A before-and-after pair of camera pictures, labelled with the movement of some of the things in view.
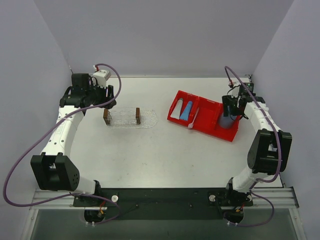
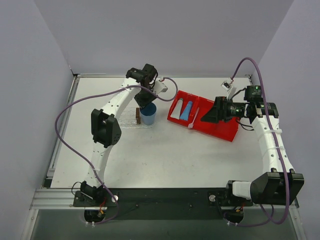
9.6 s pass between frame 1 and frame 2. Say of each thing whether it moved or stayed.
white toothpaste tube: stayed
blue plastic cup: moved
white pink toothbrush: stayed
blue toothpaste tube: stayed
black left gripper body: moved
